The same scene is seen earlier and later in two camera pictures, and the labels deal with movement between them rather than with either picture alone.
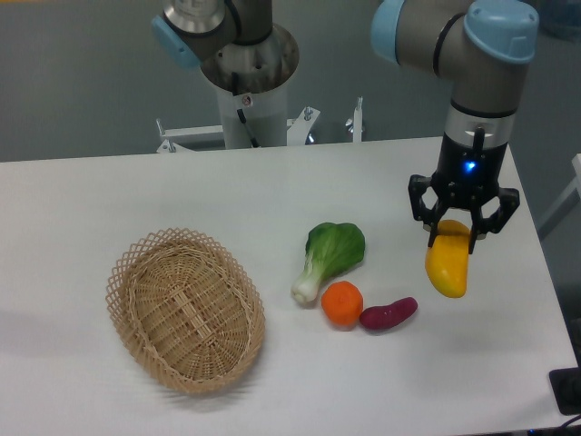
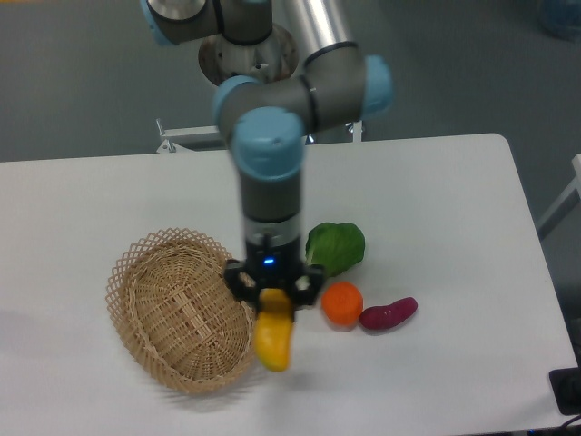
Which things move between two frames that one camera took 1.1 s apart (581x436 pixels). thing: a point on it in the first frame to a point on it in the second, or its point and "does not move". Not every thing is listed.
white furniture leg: [567, 203] does not move
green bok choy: [330, 249] does not move
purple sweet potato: [388, 315] does not move
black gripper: [469, 177] to [274, 267]
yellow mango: [447, 258] to [273, 329]
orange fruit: [342, 304] does not move
